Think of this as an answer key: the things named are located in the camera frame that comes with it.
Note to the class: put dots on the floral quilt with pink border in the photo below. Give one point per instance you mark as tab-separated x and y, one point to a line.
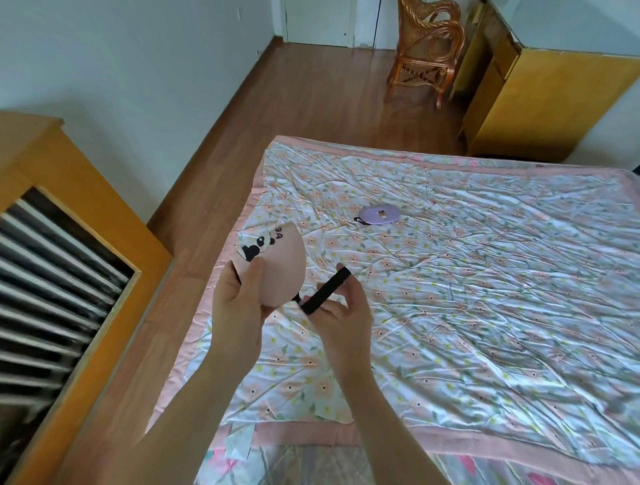
475	300

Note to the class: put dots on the purple oval case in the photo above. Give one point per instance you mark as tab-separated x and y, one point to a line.
377	215

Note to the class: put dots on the wooden radiator cover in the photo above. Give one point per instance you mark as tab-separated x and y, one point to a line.
115	240

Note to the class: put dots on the grey slatted radiator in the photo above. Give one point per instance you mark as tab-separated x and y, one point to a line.
50	290

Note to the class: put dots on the person's left thumb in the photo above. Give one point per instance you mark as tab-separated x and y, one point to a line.
253	279

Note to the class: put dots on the white door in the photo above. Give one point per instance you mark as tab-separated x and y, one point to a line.
325	22

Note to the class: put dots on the yellow wooden cabinet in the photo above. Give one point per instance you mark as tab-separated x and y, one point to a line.
545	100

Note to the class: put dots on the pink panda sleep mask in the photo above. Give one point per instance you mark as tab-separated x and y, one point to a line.
280	270

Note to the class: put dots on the person's right hand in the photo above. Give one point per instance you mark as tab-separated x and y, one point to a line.
346	335

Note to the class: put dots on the person's left hand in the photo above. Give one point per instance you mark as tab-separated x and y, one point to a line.
235	325

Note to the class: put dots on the person's right forearm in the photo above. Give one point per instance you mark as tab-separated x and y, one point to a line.
385	434

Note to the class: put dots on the person's right thumb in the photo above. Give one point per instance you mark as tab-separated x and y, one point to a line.
327	306

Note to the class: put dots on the brown wicker chair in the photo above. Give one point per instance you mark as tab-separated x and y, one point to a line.
427	50

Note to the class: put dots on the person's left forearm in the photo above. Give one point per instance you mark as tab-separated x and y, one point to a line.
200	424

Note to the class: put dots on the white quilt label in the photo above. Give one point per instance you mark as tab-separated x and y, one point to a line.
241	442

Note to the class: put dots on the colourful patterned bed sheet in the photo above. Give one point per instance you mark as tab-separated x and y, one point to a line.
310	464

